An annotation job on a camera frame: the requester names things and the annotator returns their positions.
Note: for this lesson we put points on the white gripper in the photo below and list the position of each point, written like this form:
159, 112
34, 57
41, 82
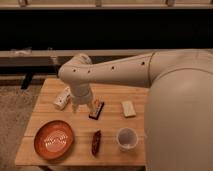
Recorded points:
82, 94

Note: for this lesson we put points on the white sponge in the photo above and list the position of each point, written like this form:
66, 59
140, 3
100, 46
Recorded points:
128, 109

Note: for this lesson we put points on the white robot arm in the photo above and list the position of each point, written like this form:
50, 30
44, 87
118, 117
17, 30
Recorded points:
178, 116

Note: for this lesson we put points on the orange ceramic bowl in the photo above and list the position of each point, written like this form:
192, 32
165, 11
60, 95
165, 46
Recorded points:
53, 139

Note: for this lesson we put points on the white bottle lying down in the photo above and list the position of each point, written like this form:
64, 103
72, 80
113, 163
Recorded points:
62, 99

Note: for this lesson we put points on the wooden table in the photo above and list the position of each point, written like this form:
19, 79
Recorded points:
110, 121

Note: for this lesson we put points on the white plastic cup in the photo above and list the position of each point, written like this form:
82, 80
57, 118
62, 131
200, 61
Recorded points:
127, 139

